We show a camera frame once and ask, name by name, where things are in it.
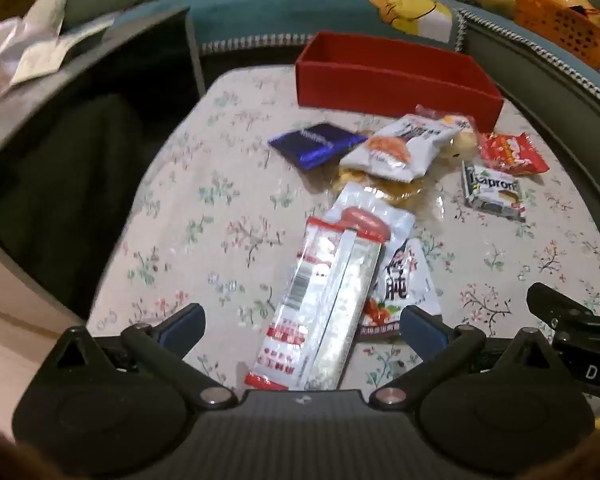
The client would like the long silver and red packet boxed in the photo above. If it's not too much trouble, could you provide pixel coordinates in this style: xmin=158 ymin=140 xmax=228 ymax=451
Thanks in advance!
xmin=243 ymin=182 xmax=415 ymax=392

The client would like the clear yellow cookie packet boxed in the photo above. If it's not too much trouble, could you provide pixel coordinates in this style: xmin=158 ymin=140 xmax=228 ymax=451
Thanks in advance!
xmin=330 ymin=167 xmax=431 ymax=211

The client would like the orange plastic basket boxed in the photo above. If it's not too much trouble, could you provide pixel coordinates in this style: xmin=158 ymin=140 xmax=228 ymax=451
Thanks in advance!
xmin=512 ymin=0 xmax=600 ymax=68

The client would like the blue and white snack packet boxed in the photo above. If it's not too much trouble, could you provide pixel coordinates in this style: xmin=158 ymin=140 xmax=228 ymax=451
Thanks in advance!
xmin=268 ymin=122 xmax=369 ymax=171

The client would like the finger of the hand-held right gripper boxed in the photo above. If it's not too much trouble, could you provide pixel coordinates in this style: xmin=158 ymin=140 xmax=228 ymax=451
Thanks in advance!
xmin=526 ymin=282 xmax=597 ymax=334

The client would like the glass side table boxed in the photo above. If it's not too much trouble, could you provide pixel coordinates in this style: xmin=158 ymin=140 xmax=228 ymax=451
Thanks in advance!
xmin=0 ymin=7 xmax=206 ymax=321

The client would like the crumpled white paper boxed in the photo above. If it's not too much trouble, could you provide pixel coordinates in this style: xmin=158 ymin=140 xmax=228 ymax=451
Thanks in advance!
xmin=0 ymin=0 xmax=116 ymax=106

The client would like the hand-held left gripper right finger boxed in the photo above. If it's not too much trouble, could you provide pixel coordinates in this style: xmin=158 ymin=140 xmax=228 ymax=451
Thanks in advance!
xmin=370 ymin=305 xmax=556 ymax=408

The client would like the white packet with red fruit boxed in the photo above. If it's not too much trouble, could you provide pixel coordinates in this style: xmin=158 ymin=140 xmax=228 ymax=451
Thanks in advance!
xmin=355 ymin=237 xmax=442 ymax=343

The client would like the clear bread bun packet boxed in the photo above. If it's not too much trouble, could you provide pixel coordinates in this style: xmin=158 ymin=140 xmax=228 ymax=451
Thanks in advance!
xmin=415 ymin=105 xmax=481 ymax=166

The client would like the red snack packet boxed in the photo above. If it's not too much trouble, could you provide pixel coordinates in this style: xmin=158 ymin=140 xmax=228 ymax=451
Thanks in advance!
xmin=477 ymin=131 xmax=551 ymax=177

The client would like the white and green wafer packet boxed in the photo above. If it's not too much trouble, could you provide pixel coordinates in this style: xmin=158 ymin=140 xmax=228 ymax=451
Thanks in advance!
xmin=461 ymin=160 xmax=527 ymax=222

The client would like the red cardboard box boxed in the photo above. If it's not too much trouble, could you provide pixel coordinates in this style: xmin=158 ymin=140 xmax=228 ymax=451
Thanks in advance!
xmin=295 ymin=31 xmax=504 ymax=133

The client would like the yellow round toy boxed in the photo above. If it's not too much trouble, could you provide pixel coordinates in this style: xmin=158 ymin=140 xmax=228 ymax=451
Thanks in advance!
xmin=545 ymin=0 xmax=600 ymax=26

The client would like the floral tablecloth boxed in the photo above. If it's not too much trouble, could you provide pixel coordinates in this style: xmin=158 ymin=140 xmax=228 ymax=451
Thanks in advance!
xmin=85 ymin=65 xmax=600 ymax=396

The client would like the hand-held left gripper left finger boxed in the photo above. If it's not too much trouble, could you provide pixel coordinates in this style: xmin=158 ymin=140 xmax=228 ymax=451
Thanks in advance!
xmin=50 ymin=302 xmax=238 ymax=408

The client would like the white and orange snack packet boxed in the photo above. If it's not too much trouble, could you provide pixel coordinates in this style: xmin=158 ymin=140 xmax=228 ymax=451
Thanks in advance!
xmin=340 ymin=114 xmax=461 ymax=183

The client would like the teal sofa cover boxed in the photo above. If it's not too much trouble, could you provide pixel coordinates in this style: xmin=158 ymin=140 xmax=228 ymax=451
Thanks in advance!
xmin=115 ymin=0 xmax=600 ymax=116

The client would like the yellow cartoon cushion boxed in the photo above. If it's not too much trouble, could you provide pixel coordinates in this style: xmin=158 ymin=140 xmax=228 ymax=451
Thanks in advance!
xmin=367 ymin=0 xmax=461 ymax=43

